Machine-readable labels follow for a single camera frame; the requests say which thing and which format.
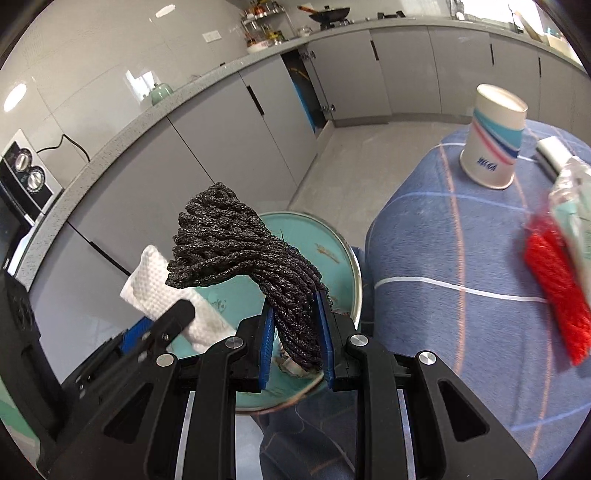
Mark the red plastic bag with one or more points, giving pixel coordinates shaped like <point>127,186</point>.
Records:
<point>547,258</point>

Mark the black knitted mesh cloth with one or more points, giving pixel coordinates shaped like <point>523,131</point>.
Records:
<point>219,238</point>

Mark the white blue paper cup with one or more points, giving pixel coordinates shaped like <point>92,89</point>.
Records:
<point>495,137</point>

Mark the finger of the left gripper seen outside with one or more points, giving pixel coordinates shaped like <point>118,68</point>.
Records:
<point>157,332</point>

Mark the teal clear plastic package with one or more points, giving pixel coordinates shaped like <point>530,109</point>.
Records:
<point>570,202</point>

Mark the blue checked tablecloth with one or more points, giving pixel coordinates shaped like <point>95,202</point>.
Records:
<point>443,270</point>

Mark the black wok on stove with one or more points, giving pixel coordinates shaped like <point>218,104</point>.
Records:
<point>327,15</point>

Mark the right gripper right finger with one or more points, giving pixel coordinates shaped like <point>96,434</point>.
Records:
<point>334,330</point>

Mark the white paper towel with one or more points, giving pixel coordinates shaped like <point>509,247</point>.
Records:
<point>146,291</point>

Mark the teal round trash bin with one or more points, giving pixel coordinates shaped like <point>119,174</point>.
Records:
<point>240,297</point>

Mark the white tissue pack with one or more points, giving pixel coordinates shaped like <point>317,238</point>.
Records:
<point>553,155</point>

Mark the grey kitchen cabinets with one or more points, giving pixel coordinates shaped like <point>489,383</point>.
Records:
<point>245,125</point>

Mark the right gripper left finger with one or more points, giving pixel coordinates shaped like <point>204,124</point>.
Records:
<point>252,370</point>

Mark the microwave oven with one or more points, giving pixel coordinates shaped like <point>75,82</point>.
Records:
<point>28,192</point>

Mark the spice rack with bottles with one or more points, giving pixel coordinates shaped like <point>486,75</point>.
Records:
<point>264,25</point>

